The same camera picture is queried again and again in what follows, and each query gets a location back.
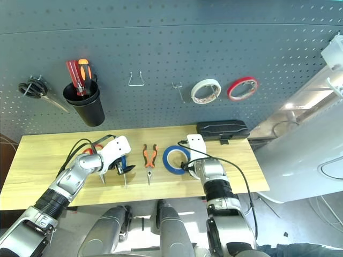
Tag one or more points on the orange and black pliers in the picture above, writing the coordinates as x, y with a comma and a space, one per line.
150, 163

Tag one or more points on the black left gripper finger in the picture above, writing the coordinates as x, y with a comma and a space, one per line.
120, 170

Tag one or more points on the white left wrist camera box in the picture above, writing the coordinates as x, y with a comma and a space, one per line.
118, 148

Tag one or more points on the black plastic cup holder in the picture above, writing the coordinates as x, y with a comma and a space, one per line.
91, 112

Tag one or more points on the blue tape roll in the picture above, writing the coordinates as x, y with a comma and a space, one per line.
166, 160

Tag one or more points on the orange and black screwdriver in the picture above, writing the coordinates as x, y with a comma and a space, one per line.
83, 72

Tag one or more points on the red tape roll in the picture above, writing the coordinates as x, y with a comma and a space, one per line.
242, 79

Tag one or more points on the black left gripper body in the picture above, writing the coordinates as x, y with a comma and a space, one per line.
113, 165

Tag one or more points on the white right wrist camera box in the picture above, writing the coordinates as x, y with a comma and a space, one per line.
197, 147

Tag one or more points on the person's blue jeans leg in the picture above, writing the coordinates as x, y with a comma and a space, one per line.
294, 250

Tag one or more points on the metal double peg hook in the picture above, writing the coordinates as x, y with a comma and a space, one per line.
182, 96

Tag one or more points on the white machine housing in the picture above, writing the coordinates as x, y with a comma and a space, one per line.
294, 174

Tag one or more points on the black plastic tool case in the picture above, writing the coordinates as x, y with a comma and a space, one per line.
222, 128

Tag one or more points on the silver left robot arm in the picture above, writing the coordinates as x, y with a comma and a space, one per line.
69, 179

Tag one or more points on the grey metal pegboard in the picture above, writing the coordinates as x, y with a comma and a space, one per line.
171, 40

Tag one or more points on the white tape roll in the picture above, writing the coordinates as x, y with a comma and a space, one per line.
206, 81

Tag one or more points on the small black floor scrap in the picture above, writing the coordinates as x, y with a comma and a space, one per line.
285, 234

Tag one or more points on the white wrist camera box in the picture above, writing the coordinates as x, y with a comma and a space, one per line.
118, 148
197, 147

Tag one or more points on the grey robot pelvis link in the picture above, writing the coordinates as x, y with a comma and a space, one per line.
143, 223

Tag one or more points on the grey robot left leg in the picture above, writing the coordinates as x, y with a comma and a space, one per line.
107, 230

